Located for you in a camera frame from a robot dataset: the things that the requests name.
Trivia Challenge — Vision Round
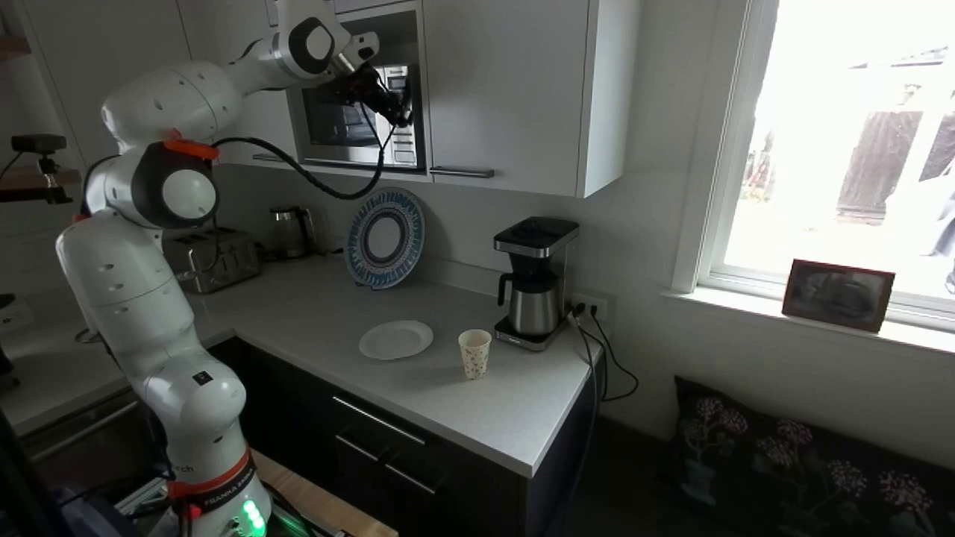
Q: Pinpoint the dark floral cushion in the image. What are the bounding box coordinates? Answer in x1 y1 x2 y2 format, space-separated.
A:
672 372 760 512
742 408 955 537

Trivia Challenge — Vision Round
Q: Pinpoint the blue patterned decorative plate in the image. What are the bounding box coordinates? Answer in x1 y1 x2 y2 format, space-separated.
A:
343 187 433 296

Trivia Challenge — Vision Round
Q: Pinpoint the white cabinet frame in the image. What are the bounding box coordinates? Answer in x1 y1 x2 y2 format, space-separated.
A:
264 0 640 199

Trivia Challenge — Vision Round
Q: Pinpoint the dark lower cabinet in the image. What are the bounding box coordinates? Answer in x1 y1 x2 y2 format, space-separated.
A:
211 338 603 537

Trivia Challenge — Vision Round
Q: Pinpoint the narrow white cabinet door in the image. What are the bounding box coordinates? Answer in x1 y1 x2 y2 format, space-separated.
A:
421 0 603 199

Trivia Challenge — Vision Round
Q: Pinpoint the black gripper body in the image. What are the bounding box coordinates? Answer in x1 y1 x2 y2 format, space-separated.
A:
330 63 388 111

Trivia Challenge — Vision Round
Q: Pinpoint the wall outlet beside coffee maker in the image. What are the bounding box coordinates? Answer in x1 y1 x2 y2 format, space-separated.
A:
569 288 616 326

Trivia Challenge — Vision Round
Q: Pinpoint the white framed window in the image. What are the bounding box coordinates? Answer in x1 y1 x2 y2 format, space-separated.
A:
672 0 955 338

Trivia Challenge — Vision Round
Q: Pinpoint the long silver drawer handle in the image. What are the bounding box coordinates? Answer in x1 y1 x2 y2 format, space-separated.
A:
327 394 430 447

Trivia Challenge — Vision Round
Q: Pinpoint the plain white plate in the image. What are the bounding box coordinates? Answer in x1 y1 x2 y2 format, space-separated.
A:
355 317 439 365

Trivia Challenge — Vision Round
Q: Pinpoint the short silver cabinet handle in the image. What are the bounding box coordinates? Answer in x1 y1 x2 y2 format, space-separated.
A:
430 163 497 181

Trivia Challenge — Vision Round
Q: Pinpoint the stainless steel microwave body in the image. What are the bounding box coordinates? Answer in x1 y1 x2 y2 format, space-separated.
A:
284 5 430 175

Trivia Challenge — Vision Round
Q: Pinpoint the black coffee maker cable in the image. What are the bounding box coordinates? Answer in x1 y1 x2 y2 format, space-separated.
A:
569 300 643 406

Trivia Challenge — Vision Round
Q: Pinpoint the black steel coffee maker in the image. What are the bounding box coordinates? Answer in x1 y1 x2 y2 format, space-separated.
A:
488 214 581 354

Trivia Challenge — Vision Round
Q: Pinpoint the white paper cup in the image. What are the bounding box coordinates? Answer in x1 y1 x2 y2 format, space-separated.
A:
455 329 496 385

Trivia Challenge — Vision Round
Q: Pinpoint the black camera on tripod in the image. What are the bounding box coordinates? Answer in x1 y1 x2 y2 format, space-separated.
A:
0 130 82 209

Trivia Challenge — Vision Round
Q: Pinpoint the wooden board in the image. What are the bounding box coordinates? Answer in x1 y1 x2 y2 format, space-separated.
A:
251 451 402 537

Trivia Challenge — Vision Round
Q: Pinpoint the stainless microwave door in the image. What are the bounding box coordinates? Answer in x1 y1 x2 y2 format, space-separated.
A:
294 63 393 168

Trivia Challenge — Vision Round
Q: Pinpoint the long silver cabinet handle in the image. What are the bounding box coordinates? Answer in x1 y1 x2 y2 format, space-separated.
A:
248 145 302 168

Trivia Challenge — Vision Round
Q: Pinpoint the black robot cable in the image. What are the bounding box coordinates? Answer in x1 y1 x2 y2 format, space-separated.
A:
211 93 418 203

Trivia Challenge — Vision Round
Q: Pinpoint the dark picture frame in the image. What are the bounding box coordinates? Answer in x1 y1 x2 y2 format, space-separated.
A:
779 256 898 338

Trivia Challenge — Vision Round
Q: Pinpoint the silver toaster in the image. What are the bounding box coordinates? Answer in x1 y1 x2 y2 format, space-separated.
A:
161 224 264 297

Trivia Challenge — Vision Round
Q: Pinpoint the short silver drawer handle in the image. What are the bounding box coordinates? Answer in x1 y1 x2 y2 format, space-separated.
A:
381 462 439 499
330 432 381 465

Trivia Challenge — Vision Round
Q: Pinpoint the black framed countertop device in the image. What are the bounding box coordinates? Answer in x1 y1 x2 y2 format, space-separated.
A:
267 206 313 266

